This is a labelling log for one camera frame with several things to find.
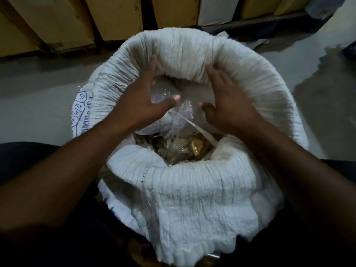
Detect person's right hand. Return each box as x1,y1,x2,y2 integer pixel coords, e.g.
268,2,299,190
198,63,263,136

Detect clear plastic bag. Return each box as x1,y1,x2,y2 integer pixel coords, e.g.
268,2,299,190
135,76,217,136

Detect person's right forearm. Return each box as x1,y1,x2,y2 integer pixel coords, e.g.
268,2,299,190
236,119,356,248

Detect white woven sack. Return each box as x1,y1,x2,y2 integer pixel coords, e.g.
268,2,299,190
71,27,309,267

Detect person's left forearm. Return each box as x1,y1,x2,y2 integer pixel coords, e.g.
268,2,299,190
0,119,131,239

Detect person's left hand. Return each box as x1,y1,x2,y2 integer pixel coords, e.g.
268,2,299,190
112,54,181,133

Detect white plastic strap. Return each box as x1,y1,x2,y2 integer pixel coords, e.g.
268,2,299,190
172,108,219,146

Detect white board panel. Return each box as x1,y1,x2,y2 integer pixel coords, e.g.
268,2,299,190
197,0,240,26

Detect person's dark trousers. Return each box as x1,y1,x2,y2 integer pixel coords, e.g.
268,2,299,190
0,142,356,267

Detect clear plastic sheet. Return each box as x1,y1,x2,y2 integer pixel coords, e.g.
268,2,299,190
304,0,348,20

